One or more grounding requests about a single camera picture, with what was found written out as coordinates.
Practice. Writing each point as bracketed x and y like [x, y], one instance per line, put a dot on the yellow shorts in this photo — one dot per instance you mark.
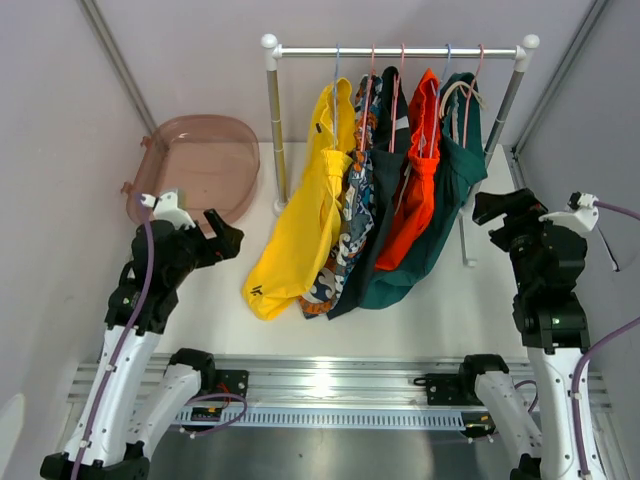
[310, 225]

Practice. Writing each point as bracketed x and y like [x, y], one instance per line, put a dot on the pink translucent plastic basket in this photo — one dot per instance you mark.
[213, 160]

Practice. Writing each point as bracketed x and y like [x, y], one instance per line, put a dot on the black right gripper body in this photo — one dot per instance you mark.
[517, 236]

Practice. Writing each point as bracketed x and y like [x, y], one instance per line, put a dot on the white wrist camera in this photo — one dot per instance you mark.
[580, 215]
[168, 206]

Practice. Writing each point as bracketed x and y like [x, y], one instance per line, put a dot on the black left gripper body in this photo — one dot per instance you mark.
[194, 253]

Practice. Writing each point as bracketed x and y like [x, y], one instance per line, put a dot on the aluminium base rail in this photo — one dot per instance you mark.
[326, 392]

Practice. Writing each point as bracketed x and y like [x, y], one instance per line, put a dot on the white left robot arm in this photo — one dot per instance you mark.
[113, 438]

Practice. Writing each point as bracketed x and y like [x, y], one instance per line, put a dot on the patterned blue orange shorts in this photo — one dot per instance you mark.
[357, 216]

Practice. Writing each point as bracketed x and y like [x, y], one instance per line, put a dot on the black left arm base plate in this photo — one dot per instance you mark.
[232, 381]

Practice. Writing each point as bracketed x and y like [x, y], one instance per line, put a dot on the dark navy shorts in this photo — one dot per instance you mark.
[386, 176]

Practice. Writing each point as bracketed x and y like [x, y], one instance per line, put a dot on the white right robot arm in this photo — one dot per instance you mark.
[561, 445]

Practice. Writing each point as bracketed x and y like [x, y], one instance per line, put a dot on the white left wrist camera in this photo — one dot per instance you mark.
[168, 206]

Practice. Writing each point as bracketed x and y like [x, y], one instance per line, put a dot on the silver clothes rack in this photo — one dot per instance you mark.
[275, 51]

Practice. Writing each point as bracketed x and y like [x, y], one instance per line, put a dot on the pink wire hanger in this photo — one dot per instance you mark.
[395, 99]
[470, 93]
[367, 96]

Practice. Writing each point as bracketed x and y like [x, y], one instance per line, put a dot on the teal green shorts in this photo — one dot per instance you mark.
[458, 171]

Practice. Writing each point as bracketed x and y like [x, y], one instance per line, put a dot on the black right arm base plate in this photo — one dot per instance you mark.
[442, 389]

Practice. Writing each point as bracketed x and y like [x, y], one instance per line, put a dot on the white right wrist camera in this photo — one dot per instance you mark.
[580, 215]

